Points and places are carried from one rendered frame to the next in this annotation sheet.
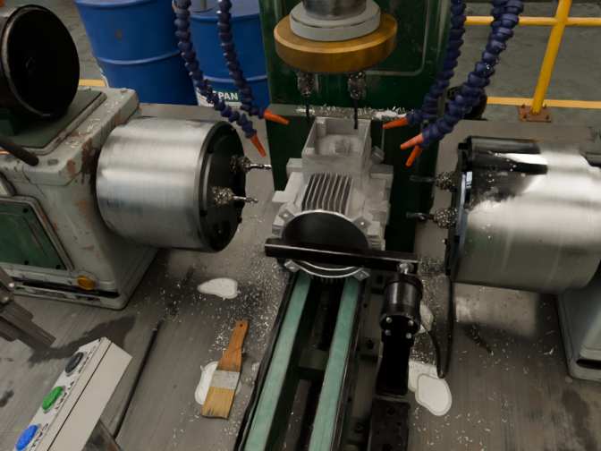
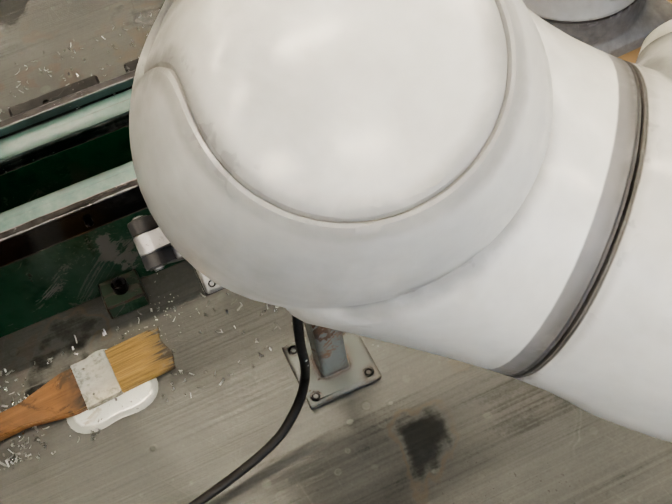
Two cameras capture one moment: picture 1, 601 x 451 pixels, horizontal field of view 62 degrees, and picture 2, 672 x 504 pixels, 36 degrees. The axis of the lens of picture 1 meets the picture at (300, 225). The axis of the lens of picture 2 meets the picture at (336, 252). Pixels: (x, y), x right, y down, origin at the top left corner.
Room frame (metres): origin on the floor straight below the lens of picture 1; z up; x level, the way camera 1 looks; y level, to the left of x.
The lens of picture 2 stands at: (0.55, 0.70, 1.61)
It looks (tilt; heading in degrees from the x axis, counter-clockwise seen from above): 54 degrees down; 238
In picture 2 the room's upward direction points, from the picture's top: 10 degrees counter-clockwise
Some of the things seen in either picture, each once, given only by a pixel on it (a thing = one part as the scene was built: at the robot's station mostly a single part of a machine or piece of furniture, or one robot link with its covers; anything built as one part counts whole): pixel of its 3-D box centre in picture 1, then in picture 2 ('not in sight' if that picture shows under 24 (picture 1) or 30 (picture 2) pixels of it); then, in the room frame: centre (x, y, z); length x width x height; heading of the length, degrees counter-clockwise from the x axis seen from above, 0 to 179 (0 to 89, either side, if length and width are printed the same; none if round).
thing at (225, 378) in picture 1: (229, 365); (66, 395); (0.52, 0.16, 0.80); 0.21 x 0.05 x 0.01; 167
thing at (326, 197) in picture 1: (334, 208); not in sight; (0.69, -0.07, 1.02); 0.20 x 0.19 x 0.19; 163
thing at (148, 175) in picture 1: (156, 182); not in sight; (0.79, 0.27, 1.04); 0.37 x 0.25 x 0.25; 73
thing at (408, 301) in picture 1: (426, 263); not in sight; (0.62, -0.23, 0.92); 0.45 x 0.13 x 0.24; 163
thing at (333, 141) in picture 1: (337, 153); not in sight; (0.73, -0.08, 1.11); 0.12 x 0.11 x 0.07; 163
